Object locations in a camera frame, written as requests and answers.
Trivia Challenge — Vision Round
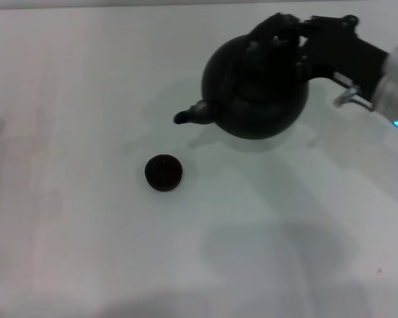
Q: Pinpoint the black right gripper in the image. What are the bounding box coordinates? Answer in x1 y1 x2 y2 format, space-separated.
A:
294 14 389 101

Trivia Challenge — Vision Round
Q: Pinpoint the black round teapot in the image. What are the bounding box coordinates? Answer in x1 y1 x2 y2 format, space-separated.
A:
173 13 310 140

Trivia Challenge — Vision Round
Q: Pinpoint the small dark teacup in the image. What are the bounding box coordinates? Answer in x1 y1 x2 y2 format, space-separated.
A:
144 154 184 193

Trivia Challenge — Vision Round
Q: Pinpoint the silver right wrist cable plug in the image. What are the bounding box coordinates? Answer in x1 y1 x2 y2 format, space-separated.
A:
332 72 374 112

